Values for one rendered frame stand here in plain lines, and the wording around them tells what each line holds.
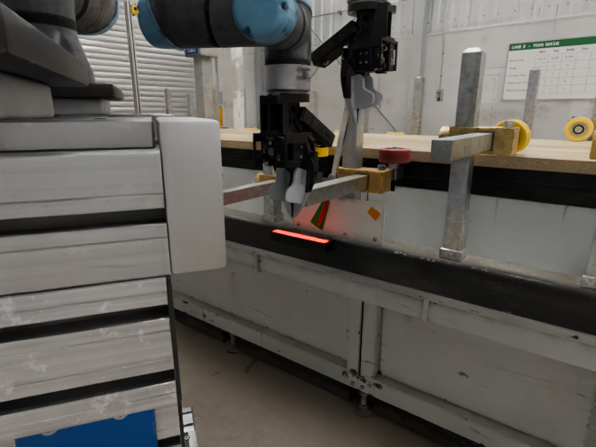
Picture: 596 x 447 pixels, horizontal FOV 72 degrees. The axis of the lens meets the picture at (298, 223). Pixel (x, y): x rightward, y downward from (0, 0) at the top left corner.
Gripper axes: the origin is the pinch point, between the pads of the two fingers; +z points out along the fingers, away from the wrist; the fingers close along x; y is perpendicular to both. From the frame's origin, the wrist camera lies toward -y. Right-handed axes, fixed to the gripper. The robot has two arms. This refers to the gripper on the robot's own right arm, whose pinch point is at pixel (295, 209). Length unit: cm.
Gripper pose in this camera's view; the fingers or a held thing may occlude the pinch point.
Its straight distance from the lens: 74.3
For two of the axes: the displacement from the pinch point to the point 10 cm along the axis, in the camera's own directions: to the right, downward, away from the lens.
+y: -6.0, 2.1, -7.7
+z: 0.0, 9.6, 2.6
